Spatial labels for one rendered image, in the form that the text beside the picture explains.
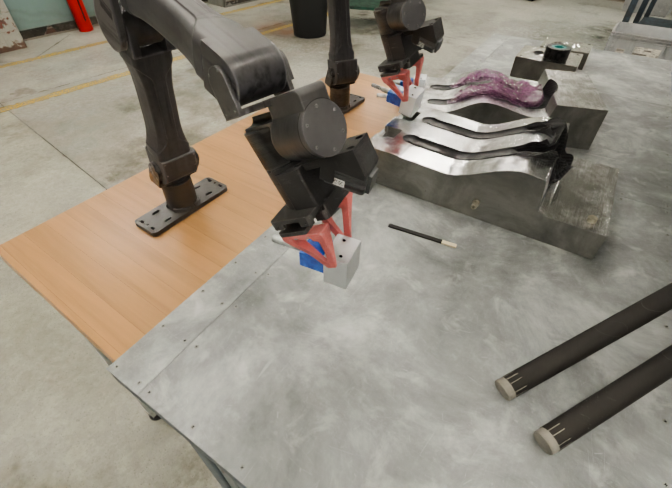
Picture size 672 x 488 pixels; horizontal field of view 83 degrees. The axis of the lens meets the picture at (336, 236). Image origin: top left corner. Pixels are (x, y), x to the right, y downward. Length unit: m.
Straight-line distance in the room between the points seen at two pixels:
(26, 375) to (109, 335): 1.16
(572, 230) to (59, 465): 1.55
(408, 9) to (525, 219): 0.47
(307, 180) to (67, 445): 1.35
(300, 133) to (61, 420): 1.46
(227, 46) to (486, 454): 0.56
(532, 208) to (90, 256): 0.84
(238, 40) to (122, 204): 0.59
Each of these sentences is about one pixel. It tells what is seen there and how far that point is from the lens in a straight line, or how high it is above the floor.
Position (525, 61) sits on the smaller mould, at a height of 0.86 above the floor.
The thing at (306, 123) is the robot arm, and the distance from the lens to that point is 0.37.
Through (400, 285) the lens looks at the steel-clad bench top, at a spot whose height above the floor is 0.80.
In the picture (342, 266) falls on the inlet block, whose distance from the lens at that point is 0.51.
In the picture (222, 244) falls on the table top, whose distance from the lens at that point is 0.78.
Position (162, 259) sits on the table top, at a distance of 0.79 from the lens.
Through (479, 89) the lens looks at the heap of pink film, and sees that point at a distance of 1.17.
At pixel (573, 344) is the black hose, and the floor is 0.85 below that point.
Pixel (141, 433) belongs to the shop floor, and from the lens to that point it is 1.54.
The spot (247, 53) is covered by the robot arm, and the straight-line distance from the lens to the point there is 0.45.
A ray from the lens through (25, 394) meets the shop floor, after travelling 1.81.
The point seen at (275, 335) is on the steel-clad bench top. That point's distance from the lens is 0.62.
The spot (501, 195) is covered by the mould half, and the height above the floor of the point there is 0.87.
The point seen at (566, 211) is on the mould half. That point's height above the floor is 0.86.
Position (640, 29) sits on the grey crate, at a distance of 4.55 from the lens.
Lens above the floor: 1.32
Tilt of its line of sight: 43 degrees down
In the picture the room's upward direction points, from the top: straight up
